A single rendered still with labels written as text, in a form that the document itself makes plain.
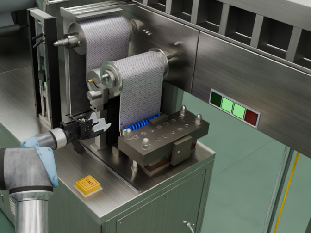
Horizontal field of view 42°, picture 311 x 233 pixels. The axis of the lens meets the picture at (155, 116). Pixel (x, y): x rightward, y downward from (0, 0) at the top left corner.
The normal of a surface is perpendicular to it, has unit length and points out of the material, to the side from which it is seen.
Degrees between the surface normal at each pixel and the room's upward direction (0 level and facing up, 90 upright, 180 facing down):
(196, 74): 90
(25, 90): 0
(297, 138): 90
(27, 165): 40
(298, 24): 90
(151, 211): 90
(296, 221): 0
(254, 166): 0
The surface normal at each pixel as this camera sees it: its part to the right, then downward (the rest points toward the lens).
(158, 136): 0.07, -0.85
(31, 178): 0.28, -0.32
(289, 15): -0.73, 0.30
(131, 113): 0.68, 0.43
